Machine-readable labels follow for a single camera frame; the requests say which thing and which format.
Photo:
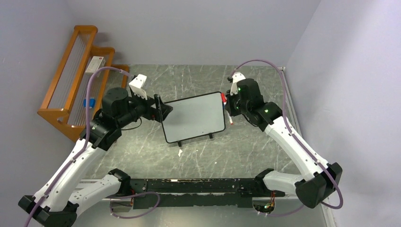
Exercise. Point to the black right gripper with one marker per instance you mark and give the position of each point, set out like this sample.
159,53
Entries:
228,106

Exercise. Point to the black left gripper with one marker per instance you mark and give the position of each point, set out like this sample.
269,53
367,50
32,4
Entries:
158,113

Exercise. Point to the black framed whiteboard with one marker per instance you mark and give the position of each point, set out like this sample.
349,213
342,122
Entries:
193,117

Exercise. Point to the red marker cap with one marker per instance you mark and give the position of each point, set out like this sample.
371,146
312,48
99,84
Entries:
224,100

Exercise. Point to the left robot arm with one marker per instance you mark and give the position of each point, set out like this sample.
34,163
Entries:
58,203

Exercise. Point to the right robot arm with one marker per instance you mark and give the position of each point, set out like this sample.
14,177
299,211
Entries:
318,178

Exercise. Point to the blue eraser on rack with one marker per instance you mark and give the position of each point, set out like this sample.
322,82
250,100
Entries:
90,103

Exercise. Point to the white red box on rack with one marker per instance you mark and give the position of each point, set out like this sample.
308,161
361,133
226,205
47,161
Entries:
95,63

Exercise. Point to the orange wooden tiered rack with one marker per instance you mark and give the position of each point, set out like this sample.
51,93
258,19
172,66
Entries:
62,106

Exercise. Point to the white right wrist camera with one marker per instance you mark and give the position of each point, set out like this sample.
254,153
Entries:
234,79

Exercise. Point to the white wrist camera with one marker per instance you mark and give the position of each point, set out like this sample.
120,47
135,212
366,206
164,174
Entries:
234,79
137,86

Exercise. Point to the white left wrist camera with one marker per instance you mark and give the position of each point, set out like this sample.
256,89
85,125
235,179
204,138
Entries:
137,86

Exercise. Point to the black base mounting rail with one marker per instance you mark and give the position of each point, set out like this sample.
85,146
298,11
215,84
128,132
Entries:
239,192

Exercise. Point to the aluminium frame rail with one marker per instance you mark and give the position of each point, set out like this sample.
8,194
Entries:
58,204

